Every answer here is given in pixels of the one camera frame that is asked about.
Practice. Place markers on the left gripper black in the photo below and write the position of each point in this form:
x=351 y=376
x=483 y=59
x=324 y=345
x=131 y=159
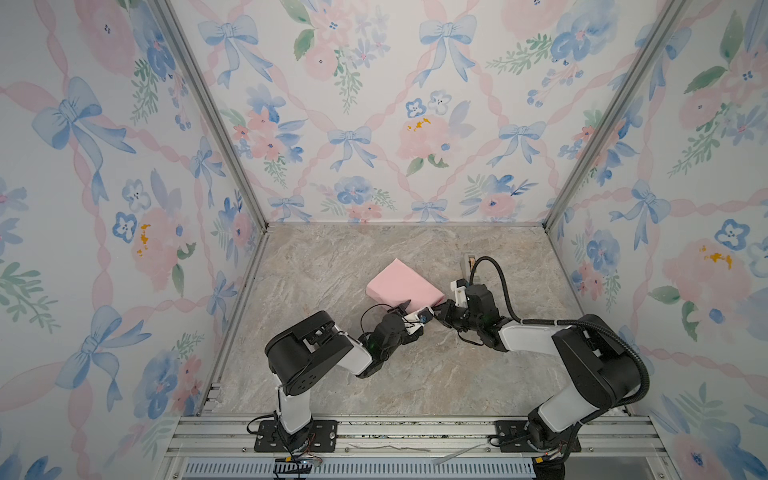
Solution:
x=398 y=315

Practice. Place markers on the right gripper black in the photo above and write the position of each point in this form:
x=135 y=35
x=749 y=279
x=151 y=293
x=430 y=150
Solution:
x=447 y=308

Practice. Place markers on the purple pink wrapping paper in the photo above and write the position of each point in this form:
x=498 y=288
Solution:
x=397 y=283

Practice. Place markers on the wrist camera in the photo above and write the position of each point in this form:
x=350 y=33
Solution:
x=417 y=319
x=474 y=297

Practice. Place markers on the aluminium corner post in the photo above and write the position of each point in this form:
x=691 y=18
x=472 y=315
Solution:
x=658 y=35
x=179 y=45

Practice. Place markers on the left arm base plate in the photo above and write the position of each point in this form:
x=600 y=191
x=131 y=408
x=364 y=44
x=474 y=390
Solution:
x=318 y=436

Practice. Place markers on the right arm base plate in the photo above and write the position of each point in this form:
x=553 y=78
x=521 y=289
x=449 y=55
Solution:
x=522 y=436

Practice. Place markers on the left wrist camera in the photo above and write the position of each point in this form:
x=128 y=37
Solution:
x=417 y=319

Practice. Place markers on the left aluminium corner post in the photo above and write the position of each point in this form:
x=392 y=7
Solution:
x=179 y=45

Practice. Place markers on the vented cable duct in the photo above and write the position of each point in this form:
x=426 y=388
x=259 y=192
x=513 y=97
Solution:
x=360 y=468

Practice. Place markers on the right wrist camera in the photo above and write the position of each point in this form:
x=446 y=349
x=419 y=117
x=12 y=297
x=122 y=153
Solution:
x=474 y=297

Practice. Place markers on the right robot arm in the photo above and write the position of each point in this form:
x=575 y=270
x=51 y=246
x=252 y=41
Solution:
x=604 y=371

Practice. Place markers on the right aluminium corner post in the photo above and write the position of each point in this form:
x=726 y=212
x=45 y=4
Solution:
x=658 y=35

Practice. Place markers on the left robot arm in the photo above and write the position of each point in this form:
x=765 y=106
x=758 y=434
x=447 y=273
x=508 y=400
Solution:
x=300 y=356

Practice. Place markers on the aluminium frame rail front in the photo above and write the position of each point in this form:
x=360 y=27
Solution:
x=357 y=436

